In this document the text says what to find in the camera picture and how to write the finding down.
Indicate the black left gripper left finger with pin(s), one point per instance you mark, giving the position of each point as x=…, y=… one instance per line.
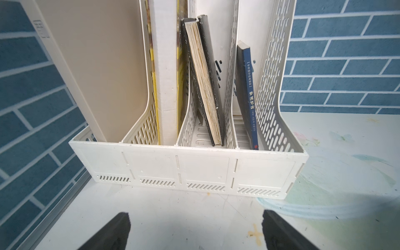
x=113, y=236

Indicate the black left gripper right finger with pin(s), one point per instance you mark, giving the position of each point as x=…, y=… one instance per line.
x=280, y=235

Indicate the white plastic file organizer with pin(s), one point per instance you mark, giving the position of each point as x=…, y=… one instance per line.
x=193, y=164

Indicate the black cover book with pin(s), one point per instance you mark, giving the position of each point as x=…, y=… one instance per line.
x=196, y=33

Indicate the white and yellow book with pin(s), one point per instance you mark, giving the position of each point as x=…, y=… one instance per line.
x=170, y=66

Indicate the blue cover book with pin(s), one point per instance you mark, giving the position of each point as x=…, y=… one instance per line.
x=245, y=91

